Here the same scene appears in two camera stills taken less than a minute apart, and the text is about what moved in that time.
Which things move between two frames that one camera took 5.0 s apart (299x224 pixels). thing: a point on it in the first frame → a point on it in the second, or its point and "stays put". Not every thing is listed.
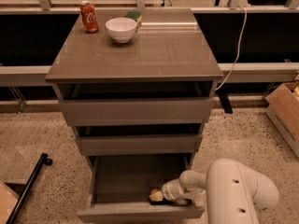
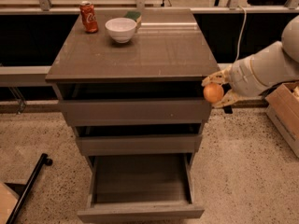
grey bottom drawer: [119, 188] stays put
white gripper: [169, 190] → [240, 76]
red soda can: [89, 17] stays put
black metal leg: [43, 159] stays put
